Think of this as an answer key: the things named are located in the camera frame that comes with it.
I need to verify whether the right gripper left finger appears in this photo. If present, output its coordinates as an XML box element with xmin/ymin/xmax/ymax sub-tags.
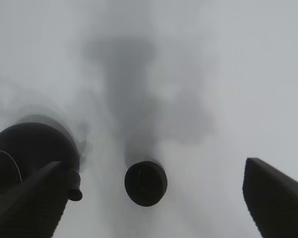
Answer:
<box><xmin>0</xmin><ymin>161</ymin><xmax>68</xmax><ymax>238</ymax></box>

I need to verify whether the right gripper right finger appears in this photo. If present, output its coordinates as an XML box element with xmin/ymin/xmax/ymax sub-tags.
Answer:
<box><xmin>242</xmin><ymin>158</ymin><xmax>298</xmax><ymax>238</ymax></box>

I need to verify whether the black round teapot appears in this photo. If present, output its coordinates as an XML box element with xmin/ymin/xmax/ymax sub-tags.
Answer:
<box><xmin>0</xmin><ymin>122</ymin><xmax>82</xmax><ymax>201</ymax></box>

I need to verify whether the small black teacup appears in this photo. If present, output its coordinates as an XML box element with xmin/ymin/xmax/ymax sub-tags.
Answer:
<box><xmin>124</xmin><ymin>161</ymin><xmax>167</xmax><ymax>207</ymax></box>

